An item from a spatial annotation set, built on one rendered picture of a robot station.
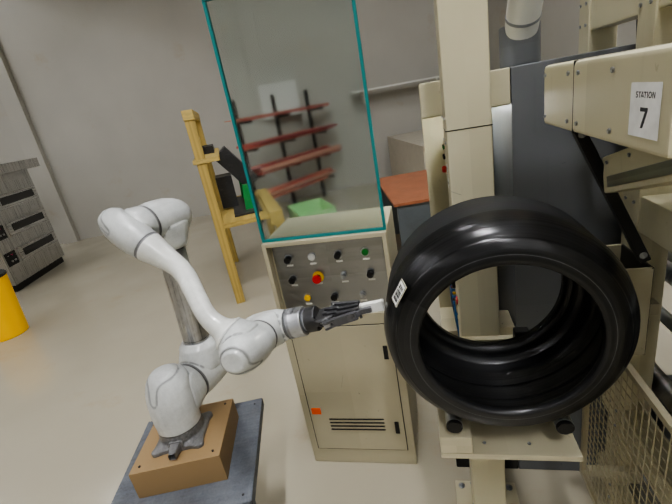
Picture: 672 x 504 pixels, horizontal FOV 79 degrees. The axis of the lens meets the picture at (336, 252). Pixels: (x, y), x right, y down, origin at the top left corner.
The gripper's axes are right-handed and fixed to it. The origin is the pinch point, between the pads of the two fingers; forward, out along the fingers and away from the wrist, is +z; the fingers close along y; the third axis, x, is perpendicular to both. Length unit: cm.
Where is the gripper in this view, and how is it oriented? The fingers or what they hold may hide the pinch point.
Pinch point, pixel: (372, 306)
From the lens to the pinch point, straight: 115.0
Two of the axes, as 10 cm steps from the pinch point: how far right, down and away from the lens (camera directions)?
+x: 3.2, 9.0, 3.0
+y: 1.8, -3.7, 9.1
